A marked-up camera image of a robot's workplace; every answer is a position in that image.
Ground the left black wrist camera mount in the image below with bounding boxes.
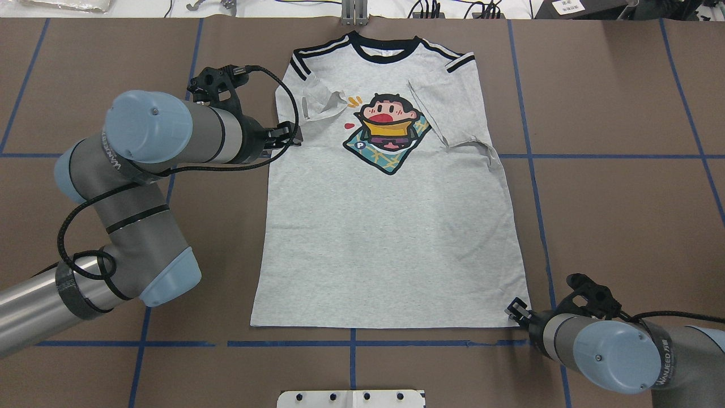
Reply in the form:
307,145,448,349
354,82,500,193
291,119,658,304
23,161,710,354
186,65,249,120

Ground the aluminium frame post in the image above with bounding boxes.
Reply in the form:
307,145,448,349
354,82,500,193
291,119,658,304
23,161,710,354
340,0,369,26

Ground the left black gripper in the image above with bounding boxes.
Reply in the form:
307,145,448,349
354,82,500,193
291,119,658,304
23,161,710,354
241,116,303,164

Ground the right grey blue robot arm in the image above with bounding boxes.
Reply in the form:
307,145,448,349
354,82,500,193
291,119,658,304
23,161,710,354
506,297,724,407

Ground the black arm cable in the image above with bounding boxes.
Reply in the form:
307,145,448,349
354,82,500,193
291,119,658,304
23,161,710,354
57,65,301,301
620,309,725,326

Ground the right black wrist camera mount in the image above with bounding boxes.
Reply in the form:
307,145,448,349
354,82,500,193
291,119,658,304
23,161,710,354
555,273,622,320

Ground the white camera mast base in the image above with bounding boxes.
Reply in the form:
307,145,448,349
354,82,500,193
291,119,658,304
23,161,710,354
276,389,427,407

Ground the grey cartoon print t-shirt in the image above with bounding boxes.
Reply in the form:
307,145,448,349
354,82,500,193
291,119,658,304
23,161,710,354
250,32,528,330

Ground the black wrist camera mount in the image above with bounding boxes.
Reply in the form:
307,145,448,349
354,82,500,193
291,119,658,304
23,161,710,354
186,65,249,120
555,273,622,320

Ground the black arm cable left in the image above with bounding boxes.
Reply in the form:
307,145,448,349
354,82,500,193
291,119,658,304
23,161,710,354
57,65,301,301

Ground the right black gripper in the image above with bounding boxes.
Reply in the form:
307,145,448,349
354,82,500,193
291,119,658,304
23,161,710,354
506,297,557,346

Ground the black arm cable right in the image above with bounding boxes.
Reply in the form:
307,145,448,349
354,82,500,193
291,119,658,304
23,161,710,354
620,309,725,326

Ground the white plastic bag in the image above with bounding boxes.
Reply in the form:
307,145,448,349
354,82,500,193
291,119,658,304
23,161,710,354
18,1,113,13

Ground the black box with label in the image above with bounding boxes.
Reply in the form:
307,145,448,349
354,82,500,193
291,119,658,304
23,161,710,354
534,1,641,20

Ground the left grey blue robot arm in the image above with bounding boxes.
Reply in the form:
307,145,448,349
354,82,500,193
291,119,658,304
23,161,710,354
2,90,302,358

